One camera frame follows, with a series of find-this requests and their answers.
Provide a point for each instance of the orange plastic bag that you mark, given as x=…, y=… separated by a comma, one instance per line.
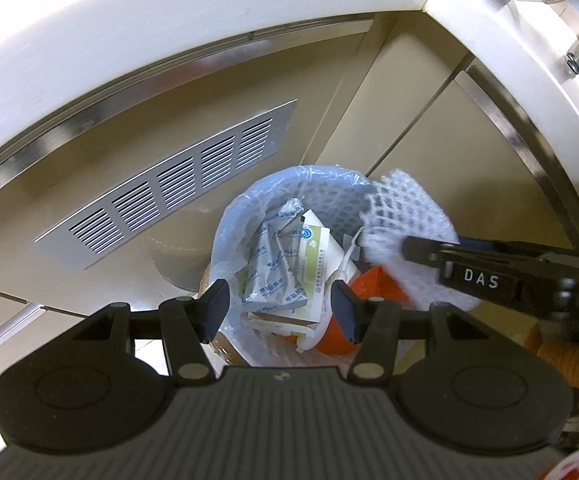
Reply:
x=384, y=287

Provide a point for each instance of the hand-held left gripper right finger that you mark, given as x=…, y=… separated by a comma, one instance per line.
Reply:
x=344, y=310

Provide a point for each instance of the white foam fruit net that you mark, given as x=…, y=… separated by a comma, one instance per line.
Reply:
x=409, y=210

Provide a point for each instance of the white green medicine box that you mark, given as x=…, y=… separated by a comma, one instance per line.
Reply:
x=314, y=250

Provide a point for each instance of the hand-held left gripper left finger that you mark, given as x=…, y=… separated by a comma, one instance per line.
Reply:
x=217, y=300

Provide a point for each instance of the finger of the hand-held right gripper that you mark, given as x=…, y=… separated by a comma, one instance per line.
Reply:
x=419, y=250
x=569, y=251

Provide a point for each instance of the grey cabinet vent grille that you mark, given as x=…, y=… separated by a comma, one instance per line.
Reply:
x=169, y=185

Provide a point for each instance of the silver foil pill sheets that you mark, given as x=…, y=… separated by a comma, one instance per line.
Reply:
x=269, y=260

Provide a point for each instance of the plain beige cabinet door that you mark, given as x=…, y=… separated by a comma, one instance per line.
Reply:
x=494, y=170

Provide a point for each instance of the narrow beige corner cabinet door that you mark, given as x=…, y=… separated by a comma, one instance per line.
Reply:
x=394, y=85

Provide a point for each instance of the lined white plastic trash basket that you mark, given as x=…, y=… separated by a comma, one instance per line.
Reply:
x=329, y=185

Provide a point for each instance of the beige vented cabinet door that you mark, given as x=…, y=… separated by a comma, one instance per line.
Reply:
x=294, y=70

